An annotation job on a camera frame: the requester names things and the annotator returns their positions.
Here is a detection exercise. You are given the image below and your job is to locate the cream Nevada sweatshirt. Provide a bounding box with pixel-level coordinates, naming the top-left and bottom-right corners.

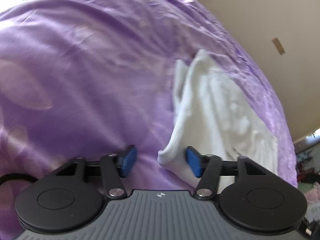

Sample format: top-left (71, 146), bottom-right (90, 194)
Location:
top-left (157, 50), bottom-right (278, 187)

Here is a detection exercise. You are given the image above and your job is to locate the purple bed cover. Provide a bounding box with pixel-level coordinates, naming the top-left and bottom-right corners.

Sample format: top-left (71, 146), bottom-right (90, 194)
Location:
top-left (0, 0), bottom-right (298, 240)

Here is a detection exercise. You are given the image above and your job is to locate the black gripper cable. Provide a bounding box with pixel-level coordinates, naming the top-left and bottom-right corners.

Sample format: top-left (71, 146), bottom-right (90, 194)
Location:
top-left (0, 173), bottom-right (38, 186)

